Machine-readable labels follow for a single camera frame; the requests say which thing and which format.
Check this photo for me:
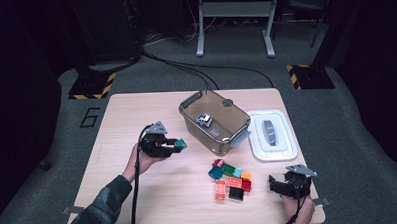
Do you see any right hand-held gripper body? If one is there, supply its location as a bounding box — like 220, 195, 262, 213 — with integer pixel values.
277, 163, 320, 200

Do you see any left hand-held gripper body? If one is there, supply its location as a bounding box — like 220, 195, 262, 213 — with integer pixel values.
138, 120, 176, 160

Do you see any turquoise building block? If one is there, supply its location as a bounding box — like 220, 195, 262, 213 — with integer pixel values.
173, 137, 189, 151

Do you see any white lid with grey handle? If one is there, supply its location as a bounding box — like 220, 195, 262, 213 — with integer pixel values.
245, 108, 299, 163

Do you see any red building block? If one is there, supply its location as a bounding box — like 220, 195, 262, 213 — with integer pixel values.
240, 178, 252, 194

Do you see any white toy car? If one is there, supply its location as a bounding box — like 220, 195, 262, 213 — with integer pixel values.
196, 112, 214, 129

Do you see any black building block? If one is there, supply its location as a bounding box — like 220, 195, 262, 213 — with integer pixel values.
227, 185, 246, 202

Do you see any maroon building block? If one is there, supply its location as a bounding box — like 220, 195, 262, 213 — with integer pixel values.
211, 158, 226, 170

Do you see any green building block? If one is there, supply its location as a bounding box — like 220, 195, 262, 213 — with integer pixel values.
220, 162, 237, 177

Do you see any long salmon building block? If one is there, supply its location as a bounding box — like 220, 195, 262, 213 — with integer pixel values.
214, 179, 228, 201

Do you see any clear grey plastic storage box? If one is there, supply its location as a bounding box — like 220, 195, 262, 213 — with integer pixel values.
177, 87, 253, 159

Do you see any person's left hand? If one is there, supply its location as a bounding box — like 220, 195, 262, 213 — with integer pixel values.
121, 142, 167, 185

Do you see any person's right hand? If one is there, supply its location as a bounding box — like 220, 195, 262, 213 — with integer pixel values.
280, 193, 316, 224

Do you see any grey tape tab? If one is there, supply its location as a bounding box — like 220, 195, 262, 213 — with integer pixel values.
311, 196, 331, 208
62, 205, 86, 217

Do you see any black yellow striped stand base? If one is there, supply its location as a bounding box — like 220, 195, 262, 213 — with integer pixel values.
67, 72, 118, 101
286, 62, 336, 91

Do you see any small black floor object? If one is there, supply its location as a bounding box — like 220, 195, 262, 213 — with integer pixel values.
37, 159, 53, 172

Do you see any dark equipment cabinet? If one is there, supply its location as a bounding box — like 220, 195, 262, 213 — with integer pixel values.
67, 0, 145, 67

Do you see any white metal stand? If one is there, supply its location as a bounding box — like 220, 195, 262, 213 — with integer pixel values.
194, 0, 286, 61

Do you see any black stand leg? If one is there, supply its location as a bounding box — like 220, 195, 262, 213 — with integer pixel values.
309, 0, 333, 49

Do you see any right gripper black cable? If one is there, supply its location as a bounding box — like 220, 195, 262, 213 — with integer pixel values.
278, 184, 306, 224

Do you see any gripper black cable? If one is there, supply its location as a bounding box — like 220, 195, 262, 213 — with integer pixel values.
126, 125, 155, 224
278, 184, 306, 224

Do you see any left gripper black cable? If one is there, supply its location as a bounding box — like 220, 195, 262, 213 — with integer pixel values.
126, 125, 155, 224

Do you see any thick black floor cable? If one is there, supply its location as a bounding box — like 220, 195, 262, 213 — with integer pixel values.
140, 47, 220, 94

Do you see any thin black floor cable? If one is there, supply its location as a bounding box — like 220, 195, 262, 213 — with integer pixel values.
184, 59, 276, 92

